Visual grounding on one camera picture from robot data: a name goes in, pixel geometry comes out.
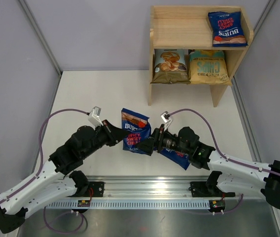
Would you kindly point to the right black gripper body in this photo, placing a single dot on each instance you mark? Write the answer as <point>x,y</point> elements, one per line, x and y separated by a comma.
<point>163,139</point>

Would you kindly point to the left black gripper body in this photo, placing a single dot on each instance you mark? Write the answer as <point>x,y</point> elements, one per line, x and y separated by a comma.
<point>102,137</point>

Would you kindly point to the blue Burts bag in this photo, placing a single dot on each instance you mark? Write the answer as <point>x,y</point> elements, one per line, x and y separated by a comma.
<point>139,128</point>
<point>227,29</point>
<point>179,158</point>

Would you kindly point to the light blue cassava chips bag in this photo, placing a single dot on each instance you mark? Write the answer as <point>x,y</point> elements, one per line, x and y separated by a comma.
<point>170,67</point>

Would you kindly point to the yellow kettle chips bag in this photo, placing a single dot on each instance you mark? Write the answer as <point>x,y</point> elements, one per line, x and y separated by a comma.
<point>208,67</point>

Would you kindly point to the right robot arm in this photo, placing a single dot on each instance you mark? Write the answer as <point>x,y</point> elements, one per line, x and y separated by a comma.
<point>228,174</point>

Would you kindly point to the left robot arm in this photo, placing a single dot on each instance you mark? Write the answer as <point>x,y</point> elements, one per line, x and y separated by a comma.
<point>59,177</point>

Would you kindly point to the wooden two-tier shelf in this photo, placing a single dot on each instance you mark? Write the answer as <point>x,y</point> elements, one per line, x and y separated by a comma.
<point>188,27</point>

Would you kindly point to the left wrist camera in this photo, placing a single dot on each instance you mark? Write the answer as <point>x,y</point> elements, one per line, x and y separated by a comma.
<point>94,117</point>

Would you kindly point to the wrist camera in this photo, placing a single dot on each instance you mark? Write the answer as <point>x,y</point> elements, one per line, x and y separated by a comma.
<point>167,120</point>
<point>94,117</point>

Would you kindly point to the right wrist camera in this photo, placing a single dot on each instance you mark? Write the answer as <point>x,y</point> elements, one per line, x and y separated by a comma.
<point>167,120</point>

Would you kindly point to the aluminium mounting rail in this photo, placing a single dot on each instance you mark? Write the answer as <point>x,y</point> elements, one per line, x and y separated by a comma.
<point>146,187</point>

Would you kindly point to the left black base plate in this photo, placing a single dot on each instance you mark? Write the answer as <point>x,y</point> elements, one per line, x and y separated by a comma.
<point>95,188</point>

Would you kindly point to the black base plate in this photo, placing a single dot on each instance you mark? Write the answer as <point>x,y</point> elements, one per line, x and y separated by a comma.
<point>95,188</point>
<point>199,189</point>

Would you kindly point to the white slotted cable duct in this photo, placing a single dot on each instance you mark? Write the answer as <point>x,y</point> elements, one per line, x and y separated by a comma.
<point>198,204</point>

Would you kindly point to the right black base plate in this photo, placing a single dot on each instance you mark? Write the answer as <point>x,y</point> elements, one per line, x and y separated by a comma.
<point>199,189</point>

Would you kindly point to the left aluminium frame post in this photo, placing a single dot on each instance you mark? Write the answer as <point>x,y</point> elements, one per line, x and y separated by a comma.
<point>35,27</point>

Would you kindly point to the aluminium frame post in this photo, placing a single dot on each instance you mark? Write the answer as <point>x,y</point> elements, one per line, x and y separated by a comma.
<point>35,27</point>
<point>267,9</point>

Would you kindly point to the right aluminium frame post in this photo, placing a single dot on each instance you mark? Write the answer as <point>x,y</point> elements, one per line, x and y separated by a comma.
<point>267,9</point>

